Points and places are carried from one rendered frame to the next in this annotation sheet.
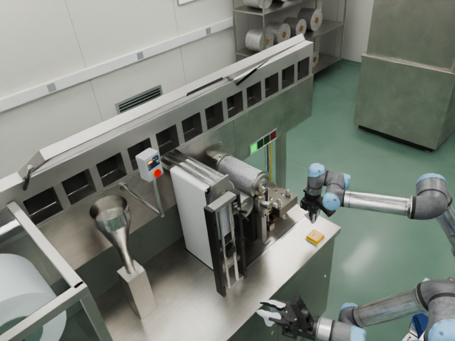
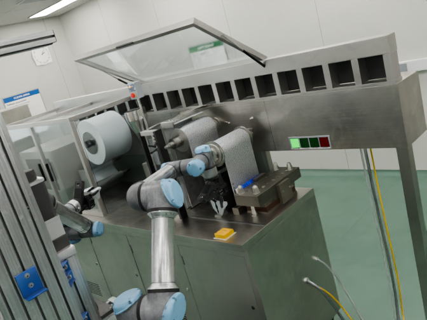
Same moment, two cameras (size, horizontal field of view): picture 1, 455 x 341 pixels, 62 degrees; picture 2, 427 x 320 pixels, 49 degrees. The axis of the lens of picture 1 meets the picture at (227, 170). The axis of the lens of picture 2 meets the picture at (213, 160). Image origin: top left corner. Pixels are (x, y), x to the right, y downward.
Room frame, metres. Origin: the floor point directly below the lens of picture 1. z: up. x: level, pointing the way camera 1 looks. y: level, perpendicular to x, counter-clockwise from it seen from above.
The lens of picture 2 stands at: (1.39, -2.58, 1.86)
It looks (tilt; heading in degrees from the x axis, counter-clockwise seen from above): 15 degrees down; 88
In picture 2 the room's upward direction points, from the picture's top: 16 degrees counter-clockwise
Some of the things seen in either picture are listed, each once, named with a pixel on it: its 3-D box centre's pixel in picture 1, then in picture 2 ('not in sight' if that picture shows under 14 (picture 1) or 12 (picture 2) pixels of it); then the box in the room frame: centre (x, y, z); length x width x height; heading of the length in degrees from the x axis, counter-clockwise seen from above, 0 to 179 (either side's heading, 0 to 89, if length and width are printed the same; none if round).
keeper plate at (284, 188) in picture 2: not in sight; (285, 190); (1.80, -0.25, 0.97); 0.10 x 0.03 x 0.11; 41
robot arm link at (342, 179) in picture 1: (336, 182); (194, 166); (1.37, -0.50, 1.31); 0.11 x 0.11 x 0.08; 65
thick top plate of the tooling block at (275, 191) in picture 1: (261, 192); (268, 185); (1.73, -0.19, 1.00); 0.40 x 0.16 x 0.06; 41
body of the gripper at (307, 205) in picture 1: (311, 199); (215, 186); (1.44, -0.41, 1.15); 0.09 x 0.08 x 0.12; 42
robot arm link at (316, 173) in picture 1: (316, 176); (204, 157); (1.43, -0.42, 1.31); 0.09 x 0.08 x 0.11; 65
